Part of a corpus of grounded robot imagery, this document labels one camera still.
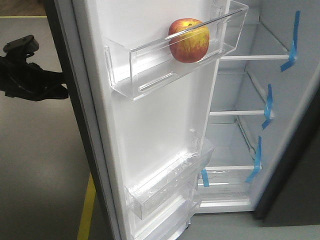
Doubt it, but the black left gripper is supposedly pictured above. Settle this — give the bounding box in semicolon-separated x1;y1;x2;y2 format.
0;35;69;102

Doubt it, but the red yellow apple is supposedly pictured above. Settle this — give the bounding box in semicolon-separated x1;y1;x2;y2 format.
168;18;210;64

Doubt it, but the clear fridge crisper drawer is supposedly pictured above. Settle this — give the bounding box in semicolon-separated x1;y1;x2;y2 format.
197;165;254;201

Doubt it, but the white glass fridge shelf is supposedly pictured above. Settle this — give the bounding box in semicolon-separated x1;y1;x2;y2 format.
220;21;290;62

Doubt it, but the dark grey fridge body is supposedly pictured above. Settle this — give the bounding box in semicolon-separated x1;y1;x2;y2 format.
197;0;320;227

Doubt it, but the clear upper door bin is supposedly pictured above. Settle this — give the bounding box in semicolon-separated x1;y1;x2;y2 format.
104;0;249;101

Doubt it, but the clear door bin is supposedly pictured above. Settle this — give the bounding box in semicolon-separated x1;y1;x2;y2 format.
125;137;214;220
104;0;249;101

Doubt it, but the yellow floor tape line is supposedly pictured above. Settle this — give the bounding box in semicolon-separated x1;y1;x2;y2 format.
0;15;97;240

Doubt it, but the clear lower door bin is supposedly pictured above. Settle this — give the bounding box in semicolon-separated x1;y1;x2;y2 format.
125;137;214;220

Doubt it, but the blue tape strip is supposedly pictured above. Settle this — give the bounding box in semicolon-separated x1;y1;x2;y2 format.
280;10;301;72

